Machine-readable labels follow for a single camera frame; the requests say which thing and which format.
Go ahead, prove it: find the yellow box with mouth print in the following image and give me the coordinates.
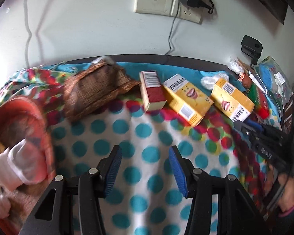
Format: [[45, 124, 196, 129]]
[[163, 74, 213, 127]]

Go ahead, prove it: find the red white small box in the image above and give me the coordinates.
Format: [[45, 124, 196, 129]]
[[139, 70, 167, 112]]

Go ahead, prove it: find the white sock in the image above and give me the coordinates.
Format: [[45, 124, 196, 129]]
[[0, 192, 11, 219], [0, 139, 47, 192]]

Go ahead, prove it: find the right hand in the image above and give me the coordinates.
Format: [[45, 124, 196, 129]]
[[264, 165, 294, 213]]

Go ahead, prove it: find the polka dot colourful cloth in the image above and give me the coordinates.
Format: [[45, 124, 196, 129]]
[[0, 64, 267, 234]]

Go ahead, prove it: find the clear bag with blue items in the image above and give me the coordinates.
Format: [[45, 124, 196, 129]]
[[253, 56, 293, 112]]

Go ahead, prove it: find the green red medicine box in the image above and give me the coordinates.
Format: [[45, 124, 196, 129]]
[[247, 83, 269, 119]]

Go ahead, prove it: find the small brown figurine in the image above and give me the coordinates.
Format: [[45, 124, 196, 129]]
[[238, 72, 252, 89]]

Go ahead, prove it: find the brown woven basket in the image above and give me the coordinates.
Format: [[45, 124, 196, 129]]
[[64, 57, 140, 122]]

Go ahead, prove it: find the white crumpled plastic bag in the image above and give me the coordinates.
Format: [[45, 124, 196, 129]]
[[201, 72, 229, 91]]

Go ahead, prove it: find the crumpled clear plastic wrap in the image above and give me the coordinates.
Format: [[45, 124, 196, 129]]
[[227, 60, 244, 75]]

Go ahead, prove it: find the blue cloth strip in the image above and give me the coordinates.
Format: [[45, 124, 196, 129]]
[[42, 62, 225, 90]]

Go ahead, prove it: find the red round plastic basin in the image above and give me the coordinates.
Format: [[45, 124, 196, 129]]
[[0, 96, 56, 234]]

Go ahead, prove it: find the small black clip camera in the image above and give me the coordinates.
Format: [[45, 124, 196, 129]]
[[241, 35, 263, 65]]

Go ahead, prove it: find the grey cable on wall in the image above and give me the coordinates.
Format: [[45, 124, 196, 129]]
[[24, 0, 40, 69]]

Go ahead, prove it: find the beige wall socket plate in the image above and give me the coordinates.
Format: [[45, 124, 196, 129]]
[[133, 0, 203, 23]]

